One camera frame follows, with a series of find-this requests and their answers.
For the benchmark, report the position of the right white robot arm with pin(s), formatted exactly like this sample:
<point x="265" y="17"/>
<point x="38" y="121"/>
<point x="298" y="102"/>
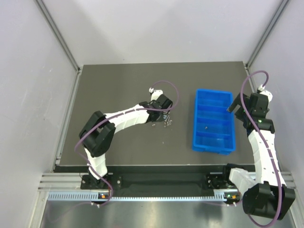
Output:
<point x="266" y="195"/>

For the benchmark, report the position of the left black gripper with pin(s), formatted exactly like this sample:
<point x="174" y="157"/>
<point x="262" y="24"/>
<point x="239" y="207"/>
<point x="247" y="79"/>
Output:
<point x="160" y="116"/>

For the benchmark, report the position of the aluminium frame post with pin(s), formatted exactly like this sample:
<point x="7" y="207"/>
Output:
<point x="267" y="32"/>
<point x="51" y="23"/>

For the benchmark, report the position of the grey slotted cable duct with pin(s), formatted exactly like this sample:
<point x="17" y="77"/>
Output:
<point x="216" y="195"/>

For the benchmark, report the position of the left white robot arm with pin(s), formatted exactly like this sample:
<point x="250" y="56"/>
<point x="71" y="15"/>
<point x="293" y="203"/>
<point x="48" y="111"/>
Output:
<point x="97" y="134"/>

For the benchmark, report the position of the right aluminium frame post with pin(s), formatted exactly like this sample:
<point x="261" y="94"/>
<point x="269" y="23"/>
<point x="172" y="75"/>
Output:
<point x="267" y="32"/>

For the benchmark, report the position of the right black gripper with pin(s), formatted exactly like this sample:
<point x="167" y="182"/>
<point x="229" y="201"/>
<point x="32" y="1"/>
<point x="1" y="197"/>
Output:
<point x="239" y="108"/>

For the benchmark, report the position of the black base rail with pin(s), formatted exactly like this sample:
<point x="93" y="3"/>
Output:
<point x="202" y="176"/>

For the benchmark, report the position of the left aluminium frame post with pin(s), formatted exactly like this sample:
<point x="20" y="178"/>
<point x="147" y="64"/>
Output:
<point x="51" y="23"/>

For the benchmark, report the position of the blue compartment bin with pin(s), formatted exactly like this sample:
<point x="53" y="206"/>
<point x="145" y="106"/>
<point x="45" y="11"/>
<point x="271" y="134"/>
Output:
<point x="210" y="110"/>

